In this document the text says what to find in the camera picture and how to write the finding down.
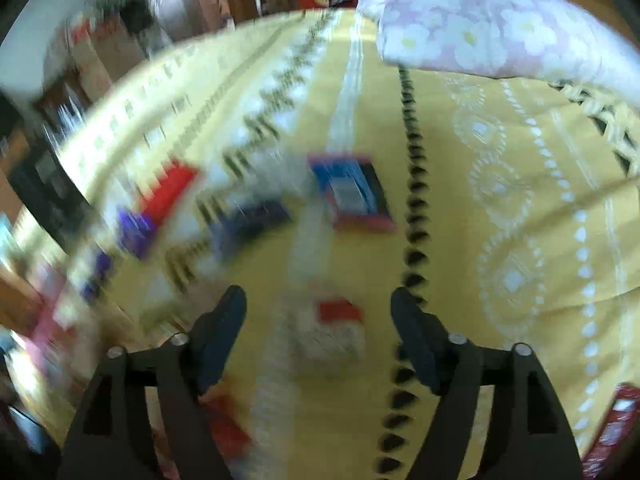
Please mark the black printed box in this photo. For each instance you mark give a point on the black printed box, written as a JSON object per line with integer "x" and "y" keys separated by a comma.
{"x": 45, "y": 190}

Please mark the purple snack packet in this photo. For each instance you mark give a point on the purple snack packet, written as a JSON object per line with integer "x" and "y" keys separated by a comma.
{"x": 135, "y": 232}

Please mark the blue pink-edged snack packet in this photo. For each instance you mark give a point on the blue pink-edged snack packet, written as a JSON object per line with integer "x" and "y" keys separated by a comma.
{"x": 352, "y": 195}

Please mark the red patterned packet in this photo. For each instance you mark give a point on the red patterned packet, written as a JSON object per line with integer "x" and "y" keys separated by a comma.
{"x": 614, "y": 430}

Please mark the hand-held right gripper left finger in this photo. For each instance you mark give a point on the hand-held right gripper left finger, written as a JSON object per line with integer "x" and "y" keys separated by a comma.
{"x": 225, "y": 332}

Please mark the floral white quilt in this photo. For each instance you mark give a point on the floral white quilt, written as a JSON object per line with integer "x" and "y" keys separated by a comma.
{"x": 500, "y": 25}

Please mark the yellow patterned bedsheet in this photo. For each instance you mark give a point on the yellow patterned bedsheet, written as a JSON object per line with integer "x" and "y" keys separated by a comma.
{"x": 500, "y": 185}

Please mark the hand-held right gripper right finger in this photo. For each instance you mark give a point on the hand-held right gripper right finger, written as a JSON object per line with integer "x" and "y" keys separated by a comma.
{"x": 415, "y": 332}

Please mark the red and white snack packet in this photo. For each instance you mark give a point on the red and white snack packet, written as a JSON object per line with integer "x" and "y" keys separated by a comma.
{"x": 332, "y": 335}

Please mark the dark blue snack packet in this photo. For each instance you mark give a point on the dark blue snack packet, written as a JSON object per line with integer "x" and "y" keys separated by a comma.
{"x": 255, "y": 222}

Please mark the flat red snack packet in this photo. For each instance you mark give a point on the flat red snack packet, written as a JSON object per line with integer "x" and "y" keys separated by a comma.
{"x": 167, "y": 192}

